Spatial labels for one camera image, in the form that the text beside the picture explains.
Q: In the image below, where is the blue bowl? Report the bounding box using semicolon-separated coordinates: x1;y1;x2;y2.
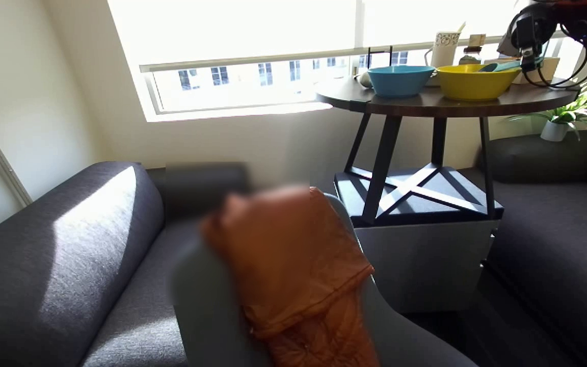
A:
366;63;439;100

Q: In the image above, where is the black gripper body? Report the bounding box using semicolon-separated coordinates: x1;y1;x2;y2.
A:
533;0;587;40

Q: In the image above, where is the black metal chair frame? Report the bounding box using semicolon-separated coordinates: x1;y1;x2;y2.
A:
365;45;395;72

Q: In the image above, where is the white window rail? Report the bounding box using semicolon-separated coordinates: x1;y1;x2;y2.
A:
137;28;575;75

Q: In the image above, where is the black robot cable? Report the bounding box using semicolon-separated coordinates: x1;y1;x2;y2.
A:
505;5;587;89

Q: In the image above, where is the yellow bowl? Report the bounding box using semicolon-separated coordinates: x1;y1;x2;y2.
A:
431;62;524;104

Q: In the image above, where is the green plant white pot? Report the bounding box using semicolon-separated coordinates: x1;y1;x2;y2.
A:
510;79;587;145

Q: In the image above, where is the round dark wooden table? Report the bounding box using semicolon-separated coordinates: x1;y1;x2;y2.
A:
316;75;583;229

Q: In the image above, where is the grey shell chair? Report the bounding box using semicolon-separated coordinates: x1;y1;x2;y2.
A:
167;192;480;367

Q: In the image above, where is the white ceramic jar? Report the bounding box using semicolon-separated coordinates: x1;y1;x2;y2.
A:
430;27;469;70

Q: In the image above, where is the orange jacket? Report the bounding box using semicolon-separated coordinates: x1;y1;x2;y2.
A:
197;184;382;367

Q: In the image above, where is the grey cabinet dark top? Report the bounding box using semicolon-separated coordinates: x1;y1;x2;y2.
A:
332;162;507;317

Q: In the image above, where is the light wooden box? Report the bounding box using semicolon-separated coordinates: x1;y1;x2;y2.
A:
517;55;562;87

